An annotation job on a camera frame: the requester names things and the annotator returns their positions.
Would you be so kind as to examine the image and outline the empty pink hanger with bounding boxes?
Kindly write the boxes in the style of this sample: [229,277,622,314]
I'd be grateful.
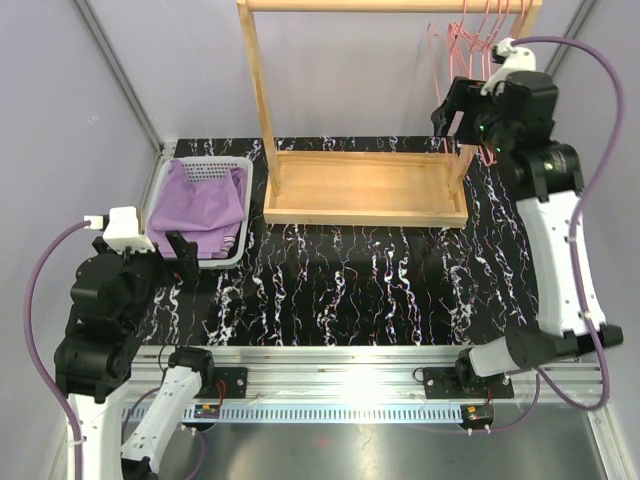
[479,1,511,167]
[485,0,541,50]
[457,1,504,80]

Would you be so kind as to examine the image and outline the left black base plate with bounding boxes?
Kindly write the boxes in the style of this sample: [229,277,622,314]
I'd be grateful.
[195,367,248,400]

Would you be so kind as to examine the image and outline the aluminium mounting rail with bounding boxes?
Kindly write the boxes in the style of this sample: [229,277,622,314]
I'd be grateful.
[120,346,602,424]

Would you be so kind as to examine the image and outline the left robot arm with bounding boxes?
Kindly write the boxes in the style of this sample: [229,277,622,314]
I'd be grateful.
[54,230,217,479]

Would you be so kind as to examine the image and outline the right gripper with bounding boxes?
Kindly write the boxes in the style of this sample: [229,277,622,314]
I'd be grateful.
[431,77,514,159]

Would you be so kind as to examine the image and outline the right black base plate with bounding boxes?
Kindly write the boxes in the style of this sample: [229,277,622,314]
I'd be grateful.
[412,367,514,400]

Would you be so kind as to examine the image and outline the wooden clothes rack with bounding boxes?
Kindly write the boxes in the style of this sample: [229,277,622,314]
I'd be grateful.
[237,1,542,228]

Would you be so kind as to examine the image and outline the pink hanger of black trousers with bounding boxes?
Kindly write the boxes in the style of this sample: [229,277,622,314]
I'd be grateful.
[446,1,494,81]

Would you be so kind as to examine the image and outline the black marble pattern mat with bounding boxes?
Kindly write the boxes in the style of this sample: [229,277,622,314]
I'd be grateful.
[140,138,538,346]

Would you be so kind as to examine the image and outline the white plastic basket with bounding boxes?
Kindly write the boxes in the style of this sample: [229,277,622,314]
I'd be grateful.
[146,156,253,269]

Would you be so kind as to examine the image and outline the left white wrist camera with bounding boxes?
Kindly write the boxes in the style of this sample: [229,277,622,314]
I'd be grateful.
[83,206,156,254]

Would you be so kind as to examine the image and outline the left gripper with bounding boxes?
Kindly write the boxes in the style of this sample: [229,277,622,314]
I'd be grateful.
[95,228,199,330]

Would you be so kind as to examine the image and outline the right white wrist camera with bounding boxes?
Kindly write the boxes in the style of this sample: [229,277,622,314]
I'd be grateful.
[480,37,536,96]

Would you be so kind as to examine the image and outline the pink hanger holding purple trousers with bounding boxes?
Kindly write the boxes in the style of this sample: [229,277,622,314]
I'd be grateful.
[426,1,468,107]

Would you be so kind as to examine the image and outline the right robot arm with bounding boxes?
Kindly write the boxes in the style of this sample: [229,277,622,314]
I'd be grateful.
[431,71,624,396]

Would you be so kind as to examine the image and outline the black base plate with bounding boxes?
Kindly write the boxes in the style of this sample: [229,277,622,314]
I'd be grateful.
[195,367,248,400]
[412,367,514,400]

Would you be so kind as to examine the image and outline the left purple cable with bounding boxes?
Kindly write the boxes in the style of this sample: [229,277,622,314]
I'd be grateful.
[23,222,209,480]

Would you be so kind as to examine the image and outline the purple trousers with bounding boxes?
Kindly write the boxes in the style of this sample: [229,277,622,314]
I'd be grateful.
[147,159,248,260]

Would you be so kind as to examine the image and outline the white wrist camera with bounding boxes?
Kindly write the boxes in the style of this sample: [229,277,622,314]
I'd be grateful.
[83,206,156,254]
[480,37,536,96]

